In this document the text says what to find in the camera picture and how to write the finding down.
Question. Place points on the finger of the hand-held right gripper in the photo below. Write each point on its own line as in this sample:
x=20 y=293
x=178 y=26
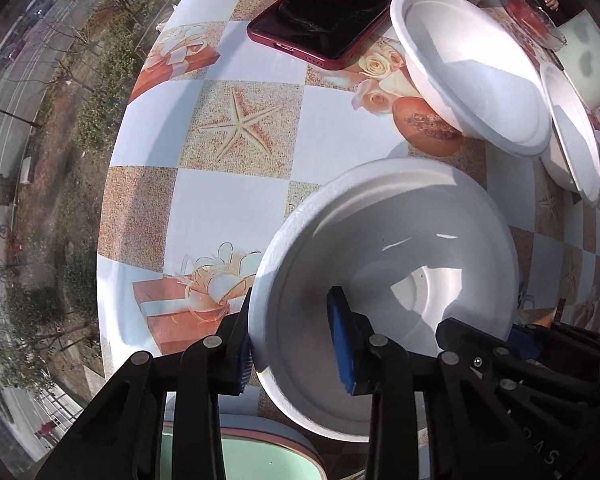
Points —
x=530 y=380
x=470 y=337

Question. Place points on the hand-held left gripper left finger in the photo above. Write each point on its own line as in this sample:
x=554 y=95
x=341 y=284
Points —
x=241 y=372

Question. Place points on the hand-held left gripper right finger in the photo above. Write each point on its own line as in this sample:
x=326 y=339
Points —
x=342 y=350

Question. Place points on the pink square plate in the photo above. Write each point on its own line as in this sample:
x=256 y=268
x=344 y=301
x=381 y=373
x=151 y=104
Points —
x=305 y=447

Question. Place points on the white paper bowl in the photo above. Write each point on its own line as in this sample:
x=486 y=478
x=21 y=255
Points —
x=575 y=140
x=380 y=220
x=480 y=75

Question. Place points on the checkered printed tablecloth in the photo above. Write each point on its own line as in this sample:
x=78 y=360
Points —
x=220 y=205

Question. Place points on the white cloth grey spots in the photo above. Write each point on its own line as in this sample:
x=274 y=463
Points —
x=590 y=75

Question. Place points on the glass dish with red food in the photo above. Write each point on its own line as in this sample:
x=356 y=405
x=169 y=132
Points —
x=530 y=17

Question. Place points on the red smartphone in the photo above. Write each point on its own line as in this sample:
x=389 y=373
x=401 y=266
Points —
x=330 y=10

